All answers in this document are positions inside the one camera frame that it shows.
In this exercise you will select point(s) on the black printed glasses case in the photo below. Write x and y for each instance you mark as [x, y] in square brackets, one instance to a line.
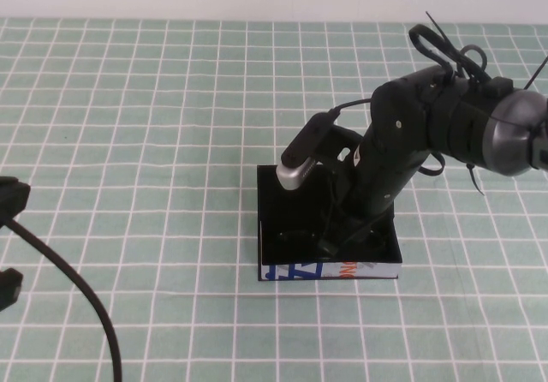
[364, 272]

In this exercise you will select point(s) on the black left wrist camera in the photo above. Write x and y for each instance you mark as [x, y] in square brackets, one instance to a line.
[13, 198]

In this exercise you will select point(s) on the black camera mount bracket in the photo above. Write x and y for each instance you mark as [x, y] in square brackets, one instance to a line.
[338, 140]

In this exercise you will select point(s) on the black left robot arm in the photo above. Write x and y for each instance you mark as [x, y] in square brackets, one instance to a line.
[8, 290]

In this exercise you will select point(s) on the dark framed glasses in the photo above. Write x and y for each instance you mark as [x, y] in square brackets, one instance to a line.
[295, 234]

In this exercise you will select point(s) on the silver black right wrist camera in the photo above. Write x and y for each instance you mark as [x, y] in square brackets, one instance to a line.
[295, 172]

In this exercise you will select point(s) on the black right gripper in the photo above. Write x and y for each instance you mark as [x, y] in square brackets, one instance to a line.
[377, 185]

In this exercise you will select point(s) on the green white checked tablecloth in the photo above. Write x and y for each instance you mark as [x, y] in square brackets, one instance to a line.
[128, 99]

